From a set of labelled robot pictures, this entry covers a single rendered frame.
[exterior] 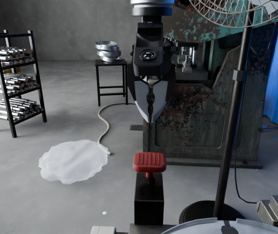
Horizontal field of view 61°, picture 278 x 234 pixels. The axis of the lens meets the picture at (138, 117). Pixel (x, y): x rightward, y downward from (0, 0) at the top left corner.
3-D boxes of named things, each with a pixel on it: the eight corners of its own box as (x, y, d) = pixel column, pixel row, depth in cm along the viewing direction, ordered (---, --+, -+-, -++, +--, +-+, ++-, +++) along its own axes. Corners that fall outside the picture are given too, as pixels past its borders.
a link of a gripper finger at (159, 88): (164, 113, 52) (166, 72, 49) (166, 125, 47) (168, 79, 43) (150, 113, 52) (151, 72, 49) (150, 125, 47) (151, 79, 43)
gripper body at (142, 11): (169, 71, 50) (171, 9, 46) (172, 80, 42) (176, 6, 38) (133, 70, 51) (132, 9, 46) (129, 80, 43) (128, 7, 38)
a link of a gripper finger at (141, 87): (150, 113, 52) (151, 72, 49) (150, 125, 47) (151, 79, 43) (136, 113, 53) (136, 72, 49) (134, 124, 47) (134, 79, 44)
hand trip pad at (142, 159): (132, 196, 51) (132, 165, 48) (134, 178, 56) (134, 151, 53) (165, 197, 50) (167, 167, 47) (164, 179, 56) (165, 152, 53)
